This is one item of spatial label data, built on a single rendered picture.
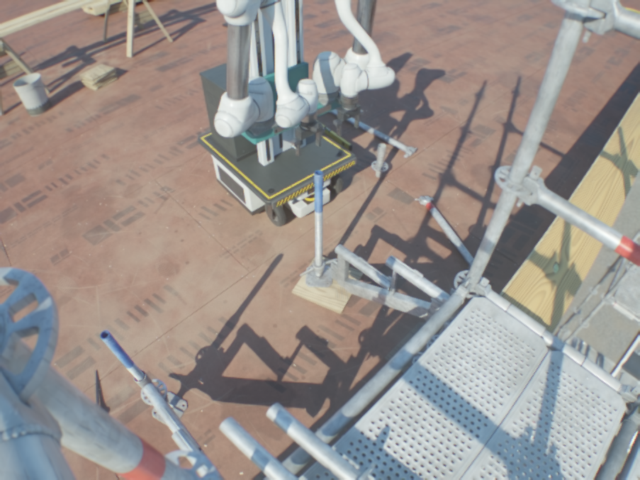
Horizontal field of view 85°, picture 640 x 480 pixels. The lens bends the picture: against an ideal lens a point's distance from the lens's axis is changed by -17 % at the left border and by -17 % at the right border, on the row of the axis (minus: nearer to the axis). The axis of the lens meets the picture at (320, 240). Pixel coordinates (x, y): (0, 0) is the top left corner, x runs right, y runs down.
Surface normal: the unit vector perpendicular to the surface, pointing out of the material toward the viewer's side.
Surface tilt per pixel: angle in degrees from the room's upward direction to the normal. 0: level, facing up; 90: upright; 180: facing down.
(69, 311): 0
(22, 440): 41
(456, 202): 0
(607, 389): 0
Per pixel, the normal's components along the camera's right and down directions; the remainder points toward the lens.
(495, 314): 0.00, -0.66
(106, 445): 0.89, 0.33
